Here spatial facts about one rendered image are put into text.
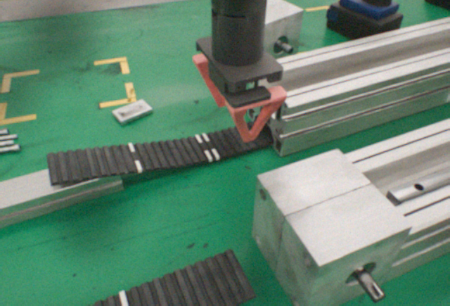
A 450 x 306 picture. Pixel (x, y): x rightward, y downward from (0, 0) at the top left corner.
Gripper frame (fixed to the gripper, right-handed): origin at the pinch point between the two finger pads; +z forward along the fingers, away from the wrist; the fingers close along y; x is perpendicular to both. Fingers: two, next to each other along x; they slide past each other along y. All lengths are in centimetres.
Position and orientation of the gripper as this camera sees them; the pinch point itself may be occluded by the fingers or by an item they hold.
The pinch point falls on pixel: (235, 117)
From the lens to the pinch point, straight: 50.1
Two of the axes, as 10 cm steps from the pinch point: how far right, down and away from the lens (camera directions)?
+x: -9.1, 2.7, -3.0
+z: 0.0, 7.5, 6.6
